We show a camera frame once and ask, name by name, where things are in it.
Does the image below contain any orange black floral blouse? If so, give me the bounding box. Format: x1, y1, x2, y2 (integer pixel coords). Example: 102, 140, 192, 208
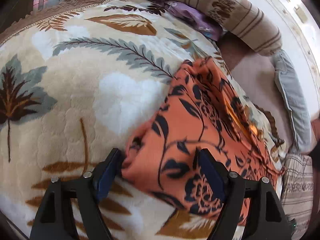
121, 57, 283, 219

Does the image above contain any striped beige folded quilt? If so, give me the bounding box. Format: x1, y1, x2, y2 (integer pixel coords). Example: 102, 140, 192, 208
281, 154, 313, 239

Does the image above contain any cream leaf pattern blanket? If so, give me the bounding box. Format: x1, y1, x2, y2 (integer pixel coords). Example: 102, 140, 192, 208
1, 0, 285, 238

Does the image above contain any grey pillow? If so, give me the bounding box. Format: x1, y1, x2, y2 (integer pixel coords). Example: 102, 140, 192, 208
272, 50, 312, 154

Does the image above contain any brown bed sheet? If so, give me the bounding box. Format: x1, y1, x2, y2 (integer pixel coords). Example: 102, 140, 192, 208
217, 32, 293, 147

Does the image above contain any purple cloth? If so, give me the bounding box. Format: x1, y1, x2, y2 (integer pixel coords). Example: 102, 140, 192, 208
164, 1, 223, 41

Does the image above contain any brown quilted bedspread edge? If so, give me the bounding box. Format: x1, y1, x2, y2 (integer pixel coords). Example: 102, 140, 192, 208
1, 0, 129, 45

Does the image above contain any striped beige rolled quilt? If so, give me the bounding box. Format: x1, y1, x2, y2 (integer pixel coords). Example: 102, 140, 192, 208
173, 0, 283, 56

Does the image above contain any beige wall switch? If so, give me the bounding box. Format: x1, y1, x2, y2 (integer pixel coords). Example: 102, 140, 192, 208
295, 5, 308, 23

